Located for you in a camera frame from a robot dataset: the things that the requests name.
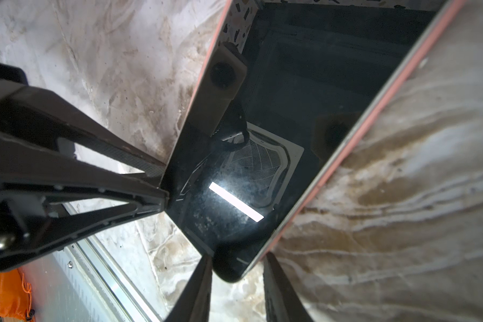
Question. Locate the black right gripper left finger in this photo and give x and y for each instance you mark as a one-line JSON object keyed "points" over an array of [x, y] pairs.
{"points": [[194, 302]]}

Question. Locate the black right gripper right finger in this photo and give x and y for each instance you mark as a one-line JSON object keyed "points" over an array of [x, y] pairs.
{"points": [[281, 301]]}

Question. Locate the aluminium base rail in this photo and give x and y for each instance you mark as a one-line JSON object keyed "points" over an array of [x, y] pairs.
{"points": [[83, 283]]}

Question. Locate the pink phone case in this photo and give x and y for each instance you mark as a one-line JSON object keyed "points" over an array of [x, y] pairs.
{"points": [[370, 116]]}

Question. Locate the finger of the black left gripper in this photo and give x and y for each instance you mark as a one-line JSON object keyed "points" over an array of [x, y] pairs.
{"points": [[43, 118], [32, 178]]}

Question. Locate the black smartphone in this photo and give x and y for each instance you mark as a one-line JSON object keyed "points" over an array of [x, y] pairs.
{"points": [[290, 120]]}

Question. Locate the orange cloth bag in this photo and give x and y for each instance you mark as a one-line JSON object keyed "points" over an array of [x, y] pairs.
{"points": [[16, 300]]}

